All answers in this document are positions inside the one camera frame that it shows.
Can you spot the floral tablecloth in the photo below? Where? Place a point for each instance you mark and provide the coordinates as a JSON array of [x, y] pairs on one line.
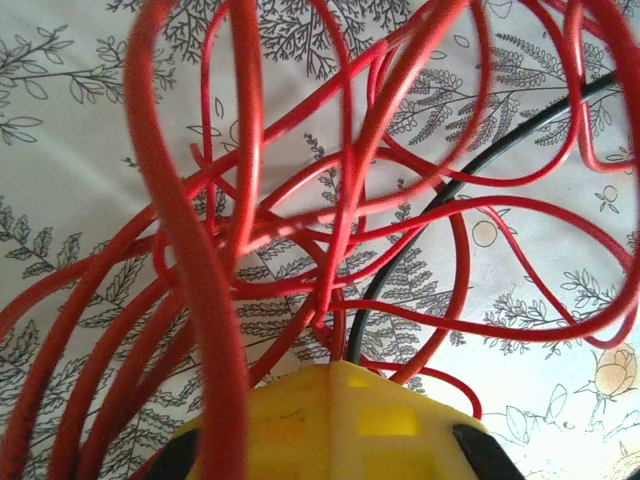
[[75, 165]]

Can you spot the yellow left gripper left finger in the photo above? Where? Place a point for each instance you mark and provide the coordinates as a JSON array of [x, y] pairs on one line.
[[290, 440]]

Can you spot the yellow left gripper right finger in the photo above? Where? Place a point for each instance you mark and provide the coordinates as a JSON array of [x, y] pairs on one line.
[[390, 450]]

